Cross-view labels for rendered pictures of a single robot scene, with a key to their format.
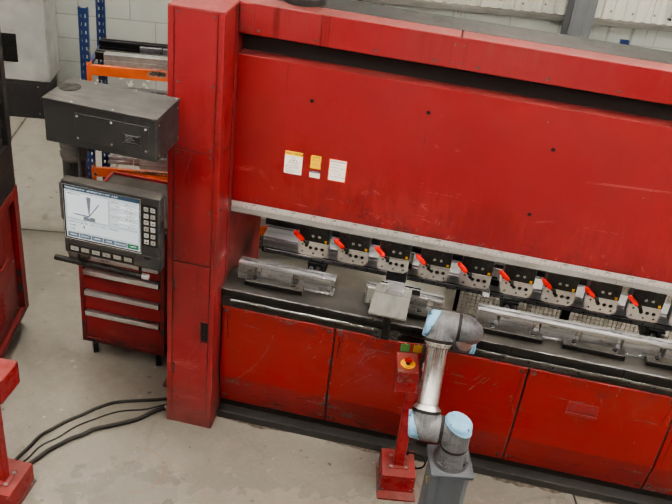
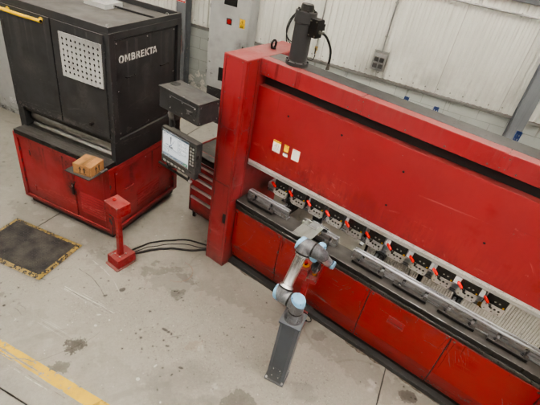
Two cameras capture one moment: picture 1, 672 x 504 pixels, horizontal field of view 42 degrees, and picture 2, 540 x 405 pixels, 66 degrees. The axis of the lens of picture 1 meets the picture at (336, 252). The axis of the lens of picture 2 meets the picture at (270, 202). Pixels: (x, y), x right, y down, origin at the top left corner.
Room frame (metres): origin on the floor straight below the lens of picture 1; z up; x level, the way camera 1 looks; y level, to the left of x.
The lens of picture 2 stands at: (0.53, -1.11, 3.33)
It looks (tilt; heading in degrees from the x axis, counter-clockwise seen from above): 35 degrees down; 23
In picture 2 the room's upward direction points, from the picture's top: 11 degrees clockwise
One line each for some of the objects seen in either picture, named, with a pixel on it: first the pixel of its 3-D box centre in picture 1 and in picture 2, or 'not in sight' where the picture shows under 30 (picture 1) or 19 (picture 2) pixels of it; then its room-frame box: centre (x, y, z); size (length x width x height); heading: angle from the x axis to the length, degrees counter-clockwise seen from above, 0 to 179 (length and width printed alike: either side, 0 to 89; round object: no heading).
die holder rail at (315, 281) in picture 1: (287, 275); (268, 203); (3.69, 0.23, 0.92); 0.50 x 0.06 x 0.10; 82
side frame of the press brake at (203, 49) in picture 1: (219, 206); (250, 161); (3.92, 0.63, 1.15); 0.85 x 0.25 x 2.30; 172
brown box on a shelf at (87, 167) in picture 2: not in sight; (86, 165); (2.88, 1.85, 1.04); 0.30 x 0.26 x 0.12; 95
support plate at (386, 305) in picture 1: (390, 301); (308, 230); (3.47, -0.29, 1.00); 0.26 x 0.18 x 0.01; 172
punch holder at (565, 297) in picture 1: (559, 285); (398, 250); (3.52, -1.08, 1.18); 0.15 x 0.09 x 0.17; 82
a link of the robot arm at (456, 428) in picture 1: (455, 431); (296, 303); (2.68, -0.58, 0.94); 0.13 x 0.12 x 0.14; 85
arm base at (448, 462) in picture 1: (452, 452); (294, 313); (2.68, -0.58, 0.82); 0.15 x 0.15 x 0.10
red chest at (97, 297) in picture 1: (137, 273); (218, 185); (4.16, 1.13, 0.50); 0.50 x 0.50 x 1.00; 82
